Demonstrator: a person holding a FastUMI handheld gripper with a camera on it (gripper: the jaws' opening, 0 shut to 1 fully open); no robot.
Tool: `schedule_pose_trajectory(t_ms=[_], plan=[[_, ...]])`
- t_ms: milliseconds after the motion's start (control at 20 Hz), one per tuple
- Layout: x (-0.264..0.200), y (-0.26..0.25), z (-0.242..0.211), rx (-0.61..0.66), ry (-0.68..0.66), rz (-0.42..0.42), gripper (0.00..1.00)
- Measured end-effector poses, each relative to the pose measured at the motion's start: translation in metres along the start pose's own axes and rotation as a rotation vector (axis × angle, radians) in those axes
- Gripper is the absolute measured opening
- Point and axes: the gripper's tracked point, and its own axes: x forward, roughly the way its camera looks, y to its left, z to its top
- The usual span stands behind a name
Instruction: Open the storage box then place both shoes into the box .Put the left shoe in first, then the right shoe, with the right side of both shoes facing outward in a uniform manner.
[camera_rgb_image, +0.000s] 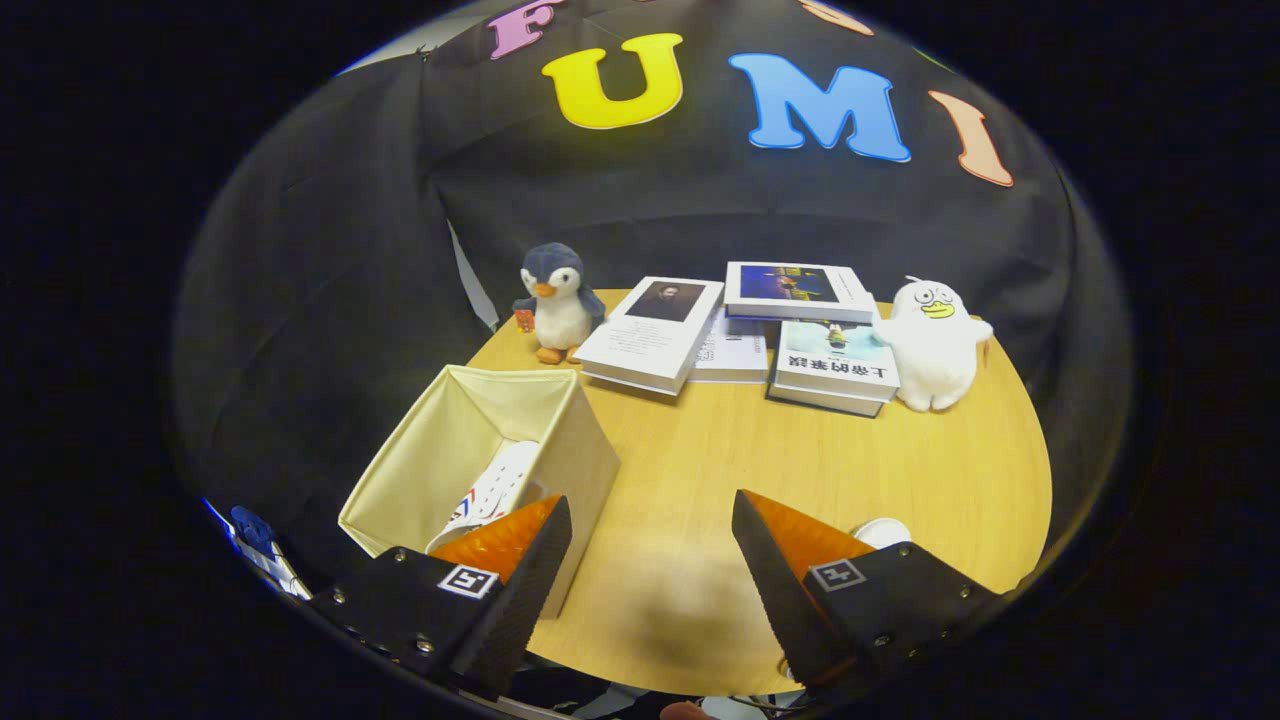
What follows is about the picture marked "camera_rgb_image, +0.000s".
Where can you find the black backdrop cloth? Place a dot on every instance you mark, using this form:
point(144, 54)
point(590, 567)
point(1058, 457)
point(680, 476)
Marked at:
point(300, 300)

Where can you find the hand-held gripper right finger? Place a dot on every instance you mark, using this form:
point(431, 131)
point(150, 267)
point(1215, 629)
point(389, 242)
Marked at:
point(790, 600)

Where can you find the grey book under stack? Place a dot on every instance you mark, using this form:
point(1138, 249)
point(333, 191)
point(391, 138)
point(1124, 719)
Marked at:
point(820, 400)

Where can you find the beige fabric storage box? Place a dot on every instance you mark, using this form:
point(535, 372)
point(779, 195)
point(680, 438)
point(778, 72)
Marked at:
point(420, 470)

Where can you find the white duck plush toy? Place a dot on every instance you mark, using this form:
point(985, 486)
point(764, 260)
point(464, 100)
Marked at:
point(930, 350)

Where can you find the penguin plush toy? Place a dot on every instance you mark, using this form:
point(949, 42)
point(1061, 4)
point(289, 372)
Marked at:
point(562, 310)

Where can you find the white canvas shoe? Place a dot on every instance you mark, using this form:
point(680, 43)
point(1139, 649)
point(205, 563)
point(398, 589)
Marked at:
point(495, 485)
point(885, 530)

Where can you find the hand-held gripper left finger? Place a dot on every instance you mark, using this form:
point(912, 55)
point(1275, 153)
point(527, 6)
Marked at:
point(515, 610)

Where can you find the computer screen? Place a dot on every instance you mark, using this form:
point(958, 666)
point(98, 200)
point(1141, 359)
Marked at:
point(262, 555)

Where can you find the teal cover book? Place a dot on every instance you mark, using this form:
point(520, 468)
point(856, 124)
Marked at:
point(835, 360)

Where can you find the blue picture cover book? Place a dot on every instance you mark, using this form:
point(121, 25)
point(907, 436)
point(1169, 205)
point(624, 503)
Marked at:
point(800, 290)

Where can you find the portrait cover book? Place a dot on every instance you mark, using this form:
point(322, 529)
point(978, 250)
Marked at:
point(650, 335)

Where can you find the plain white book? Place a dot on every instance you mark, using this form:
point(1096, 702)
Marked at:
point(735, 355)

